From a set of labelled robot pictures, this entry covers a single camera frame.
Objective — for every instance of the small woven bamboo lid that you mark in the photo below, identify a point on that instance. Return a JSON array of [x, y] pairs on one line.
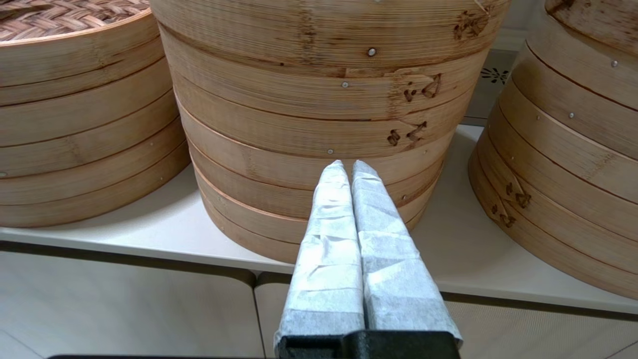
[[75, 20]]

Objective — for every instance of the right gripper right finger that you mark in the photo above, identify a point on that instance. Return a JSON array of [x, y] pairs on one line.
[[394, 279]]

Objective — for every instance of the small bamboo steamer basket stack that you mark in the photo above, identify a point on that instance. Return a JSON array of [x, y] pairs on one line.
[[84, 164]]

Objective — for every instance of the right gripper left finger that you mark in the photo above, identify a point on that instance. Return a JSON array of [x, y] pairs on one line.
[[329, 269]]

